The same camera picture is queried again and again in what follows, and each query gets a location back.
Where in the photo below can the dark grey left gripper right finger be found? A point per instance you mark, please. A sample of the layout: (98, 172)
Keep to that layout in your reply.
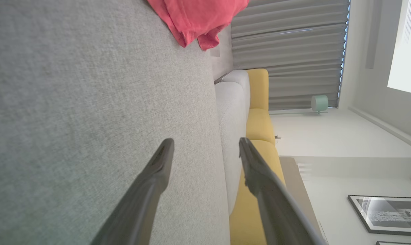
(270, 200)

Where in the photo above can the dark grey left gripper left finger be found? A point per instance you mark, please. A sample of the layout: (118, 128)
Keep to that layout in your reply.
(147, 190)

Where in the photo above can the red shorts with white stripe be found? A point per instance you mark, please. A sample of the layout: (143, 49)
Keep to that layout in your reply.
(198, 17)

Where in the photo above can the yellow sofa backrest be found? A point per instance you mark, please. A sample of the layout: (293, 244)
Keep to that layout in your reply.
(259, 126)

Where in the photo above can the grey sofa backrest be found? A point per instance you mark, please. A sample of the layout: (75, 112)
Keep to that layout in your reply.
(230, 136)

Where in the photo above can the mint green cylindrical lamp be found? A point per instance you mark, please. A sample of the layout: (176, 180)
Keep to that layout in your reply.
(319, 103)

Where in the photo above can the grey sofa cushion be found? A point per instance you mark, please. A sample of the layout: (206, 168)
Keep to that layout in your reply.
(72, 102)

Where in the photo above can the grey pleated curtain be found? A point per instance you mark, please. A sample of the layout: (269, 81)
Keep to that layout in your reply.
(293, 51)

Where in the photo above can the black framed wall picture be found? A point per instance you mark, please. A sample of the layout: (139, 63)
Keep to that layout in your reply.
(402, 243)
(389, 214)

